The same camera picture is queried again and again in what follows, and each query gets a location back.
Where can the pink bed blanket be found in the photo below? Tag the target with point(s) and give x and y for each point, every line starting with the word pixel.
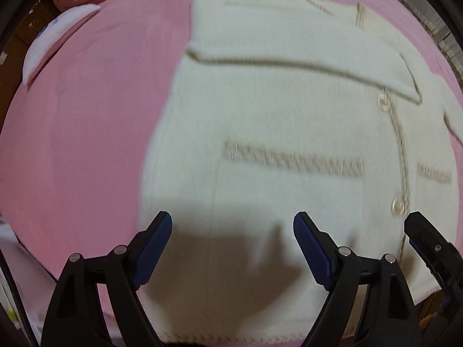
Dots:
pixel 90 133

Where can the white storage shelf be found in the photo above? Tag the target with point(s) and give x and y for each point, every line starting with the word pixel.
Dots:
pixel 434 18

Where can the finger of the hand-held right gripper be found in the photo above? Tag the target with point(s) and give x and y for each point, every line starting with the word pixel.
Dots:
pixel 430 245

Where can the white printed pillow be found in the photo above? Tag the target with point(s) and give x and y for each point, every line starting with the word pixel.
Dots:
pixel 47 39

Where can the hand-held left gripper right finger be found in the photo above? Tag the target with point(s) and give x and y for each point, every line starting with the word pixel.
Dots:
pixel 311 249

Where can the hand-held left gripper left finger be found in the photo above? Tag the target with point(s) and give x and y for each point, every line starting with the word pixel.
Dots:
pixel 155 245

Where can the cream knit cardigan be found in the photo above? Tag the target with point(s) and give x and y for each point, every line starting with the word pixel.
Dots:
pixel 275 115

